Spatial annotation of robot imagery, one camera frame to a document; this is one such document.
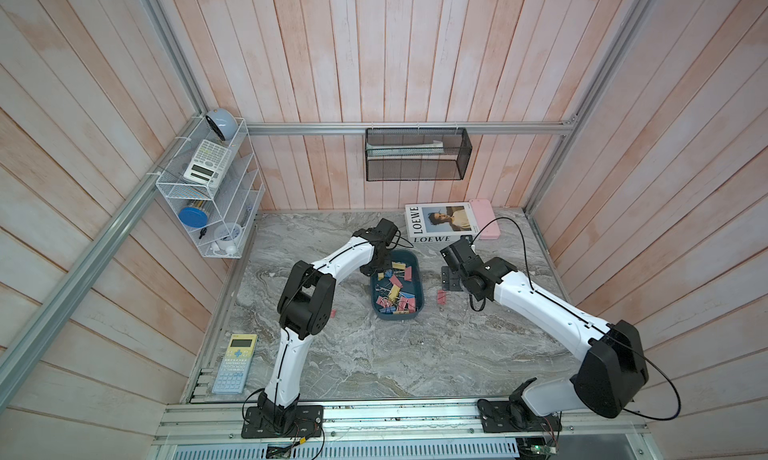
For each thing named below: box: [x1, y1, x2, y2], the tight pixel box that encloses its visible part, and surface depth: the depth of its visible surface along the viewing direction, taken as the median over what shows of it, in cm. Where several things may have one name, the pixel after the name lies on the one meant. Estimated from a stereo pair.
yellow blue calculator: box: [211, 334, 258, 394], surface depth 83 cm
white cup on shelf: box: [214, 222, 242, 250], surface depth 92 cm
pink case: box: [469, 198, 500, 240], surface depth 120 cm
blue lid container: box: [178, 207, 209, 228], surface depth 78 cm
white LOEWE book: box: [404, 202, 480, 244], surface depth 114 cm
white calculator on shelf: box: [183, 139, 232, 188], surface depth 77 cm
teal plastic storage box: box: [370, 249, 425, 320], surface depth 97 cm
